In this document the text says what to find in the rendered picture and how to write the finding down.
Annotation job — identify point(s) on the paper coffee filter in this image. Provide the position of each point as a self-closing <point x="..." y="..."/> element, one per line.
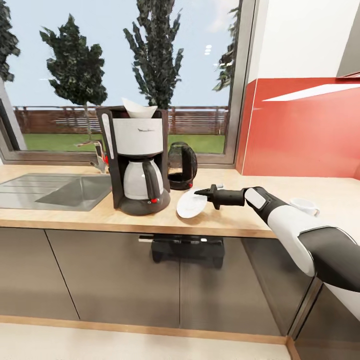
<point x="136" y="110"/>

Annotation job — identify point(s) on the coffee cup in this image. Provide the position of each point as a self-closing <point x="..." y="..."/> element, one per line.
<point x="305" y="206"/>

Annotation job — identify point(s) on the saucer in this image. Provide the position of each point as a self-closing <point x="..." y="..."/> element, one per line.
<point x="191" y="204"/>

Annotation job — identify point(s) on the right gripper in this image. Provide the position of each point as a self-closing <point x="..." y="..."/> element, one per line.
<point x="217" y="197"/>

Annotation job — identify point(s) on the electric kettle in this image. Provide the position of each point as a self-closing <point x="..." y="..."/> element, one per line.
<point x="182" y="166"/>

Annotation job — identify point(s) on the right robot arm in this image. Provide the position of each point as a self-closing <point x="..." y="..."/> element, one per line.
<point x="318" y="247"/>

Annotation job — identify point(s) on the drop in sink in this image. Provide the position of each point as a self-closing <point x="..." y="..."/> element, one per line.
<point x="59" y="191"/>

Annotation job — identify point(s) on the fixed window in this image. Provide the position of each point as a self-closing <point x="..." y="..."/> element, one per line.
<point x="60" y="60"/>

